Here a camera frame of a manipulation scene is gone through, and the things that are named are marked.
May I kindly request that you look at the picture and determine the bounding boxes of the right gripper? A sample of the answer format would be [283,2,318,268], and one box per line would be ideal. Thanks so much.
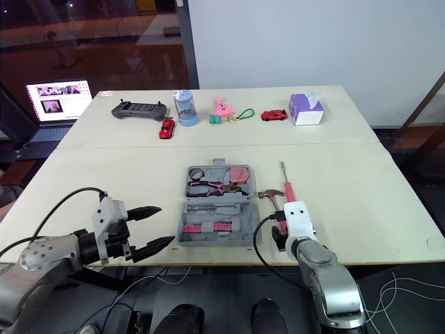
[271,225,290,252]

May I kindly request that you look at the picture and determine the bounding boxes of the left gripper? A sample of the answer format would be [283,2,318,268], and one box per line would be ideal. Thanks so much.
[103,205,176,264]

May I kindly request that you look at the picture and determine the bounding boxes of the pink-handled hammer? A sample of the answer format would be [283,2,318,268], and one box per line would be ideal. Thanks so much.
[257,189,290,238]

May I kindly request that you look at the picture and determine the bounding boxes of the grey tool case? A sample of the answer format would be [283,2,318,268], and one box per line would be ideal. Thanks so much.
[175,158,262,248]

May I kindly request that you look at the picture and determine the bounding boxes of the pink tape measure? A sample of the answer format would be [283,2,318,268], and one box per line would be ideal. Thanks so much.
[229,166,251,184]

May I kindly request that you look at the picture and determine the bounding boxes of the grey screwdriver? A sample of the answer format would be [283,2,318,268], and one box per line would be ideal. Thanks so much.
[185,205,238,214]

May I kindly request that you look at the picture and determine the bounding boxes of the robot body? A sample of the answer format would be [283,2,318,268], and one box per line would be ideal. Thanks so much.
[152,298,290,334]

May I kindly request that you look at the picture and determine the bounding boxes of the red toy car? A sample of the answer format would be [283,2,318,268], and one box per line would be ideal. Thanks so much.
[159,118,177,141]
[261,109,289,123]

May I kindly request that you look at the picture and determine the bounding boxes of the grey game controller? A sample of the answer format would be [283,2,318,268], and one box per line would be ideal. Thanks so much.
[111,98,168,121]

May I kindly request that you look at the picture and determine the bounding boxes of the blue clear cup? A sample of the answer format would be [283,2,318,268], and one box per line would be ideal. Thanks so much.
[172,89,200,127]

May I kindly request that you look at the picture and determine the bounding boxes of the purple tissue box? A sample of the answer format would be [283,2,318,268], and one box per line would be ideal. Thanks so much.
[289,90,326,127]

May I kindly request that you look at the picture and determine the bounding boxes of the pink star toy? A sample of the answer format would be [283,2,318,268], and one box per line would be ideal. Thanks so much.
[211,97,235,118]

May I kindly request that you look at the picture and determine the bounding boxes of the open laptop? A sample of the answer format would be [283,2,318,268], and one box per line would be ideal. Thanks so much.
[23,77,93,151]

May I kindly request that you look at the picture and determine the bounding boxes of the black cable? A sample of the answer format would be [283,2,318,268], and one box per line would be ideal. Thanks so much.
[252,209,307,290]
[0,187,107,260]

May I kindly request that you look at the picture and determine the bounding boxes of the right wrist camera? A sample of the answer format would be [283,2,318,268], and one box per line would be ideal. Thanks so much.
[282,200,318,241]

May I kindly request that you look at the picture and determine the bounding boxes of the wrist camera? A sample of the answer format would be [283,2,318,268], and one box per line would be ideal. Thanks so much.
[282,200,318,241]
[91,196,130,245]

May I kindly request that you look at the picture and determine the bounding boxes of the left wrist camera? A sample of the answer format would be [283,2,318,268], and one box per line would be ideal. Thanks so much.
[91,196,130,245]

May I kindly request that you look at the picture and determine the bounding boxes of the pink-handled screwdriver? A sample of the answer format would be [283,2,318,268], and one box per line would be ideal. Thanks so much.
[280,161,297,203]

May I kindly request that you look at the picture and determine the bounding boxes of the thin grey cable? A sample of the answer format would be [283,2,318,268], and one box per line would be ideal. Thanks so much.
[102,265,193,326]

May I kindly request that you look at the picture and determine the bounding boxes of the pink-handled pliers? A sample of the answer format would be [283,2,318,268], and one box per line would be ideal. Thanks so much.
[187,180,250,198]

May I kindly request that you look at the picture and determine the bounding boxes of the white cable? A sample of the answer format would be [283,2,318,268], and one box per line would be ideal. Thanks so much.
[361,270,445,334]

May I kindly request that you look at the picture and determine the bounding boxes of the green loop keychain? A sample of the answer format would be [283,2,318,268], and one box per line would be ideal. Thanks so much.
[227,108,256,124]

